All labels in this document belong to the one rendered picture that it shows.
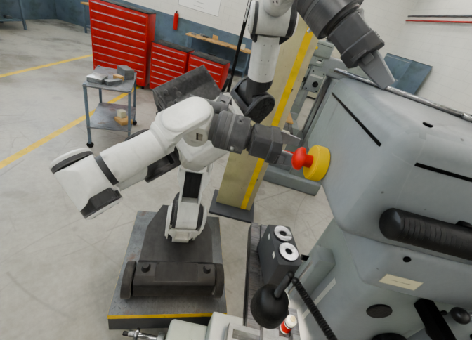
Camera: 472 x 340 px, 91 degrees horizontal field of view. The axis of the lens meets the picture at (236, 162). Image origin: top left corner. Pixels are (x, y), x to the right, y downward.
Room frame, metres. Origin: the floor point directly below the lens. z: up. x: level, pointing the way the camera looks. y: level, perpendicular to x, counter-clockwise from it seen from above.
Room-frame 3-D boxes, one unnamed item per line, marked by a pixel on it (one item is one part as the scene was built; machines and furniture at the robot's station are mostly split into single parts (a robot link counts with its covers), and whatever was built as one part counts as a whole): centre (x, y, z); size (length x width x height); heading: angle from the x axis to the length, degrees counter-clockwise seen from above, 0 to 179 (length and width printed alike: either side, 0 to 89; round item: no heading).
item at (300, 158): (0.36, -0.11, 1.76); 0.04 x 0.03 x 0.04; 4
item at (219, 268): (0.87, -0.11, 0.50); 0.20 x 0.05 x 0.20; 17
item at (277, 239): (0.77, -0.33, 1.02); 0.22 x 0.12 x 0.20; 15
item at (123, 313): (1.02, 0.21, 0.20); 0.78 x 0.68 x 0.40; 17
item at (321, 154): (0.36, -0.13, 1.76); 0.06 x 0.02 x 0.06; 4
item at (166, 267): (1.02, 0.21, 0.59); 0.64 x 0.52 x 0.33; 17
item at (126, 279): (0.71, 0.40, 0.50); 0.20 x 0.05 x 0.20; 17
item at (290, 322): (0.50, -0.40, 0.97); 0.04 x 0.04 x 0.11
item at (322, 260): (0.37, -0.25, 1.44); 0.04 x 0.04 x 0.21; 4
